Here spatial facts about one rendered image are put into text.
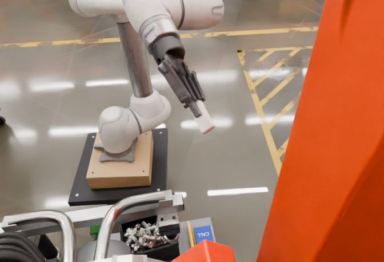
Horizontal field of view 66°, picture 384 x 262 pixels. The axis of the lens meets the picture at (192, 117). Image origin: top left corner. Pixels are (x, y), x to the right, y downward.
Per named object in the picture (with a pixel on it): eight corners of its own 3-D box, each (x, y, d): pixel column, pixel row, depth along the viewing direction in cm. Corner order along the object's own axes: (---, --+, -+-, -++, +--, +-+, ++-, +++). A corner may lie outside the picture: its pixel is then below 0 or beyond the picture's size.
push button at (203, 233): (196, 247, 114) (196, 244, 112) (193, 230, 119) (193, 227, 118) (214, 243, 115) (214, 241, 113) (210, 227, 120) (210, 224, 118)
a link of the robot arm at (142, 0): (142, 11, 66) (190, 11, 73) (118, -35, 72) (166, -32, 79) (131, 44, 75) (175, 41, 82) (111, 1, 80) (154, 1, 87)
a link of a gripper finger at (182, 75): (179, 59, 68) (176, 58, 67) (200, 99, 64) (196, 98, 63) (168, 69, 70) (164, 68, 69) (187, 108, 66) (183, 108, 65)
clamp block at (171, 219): (160, 237, 71) (157, 226, 68) (157, 205, 78) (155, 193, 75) (180, 234, 72) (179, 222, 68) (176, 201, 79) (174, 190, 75)
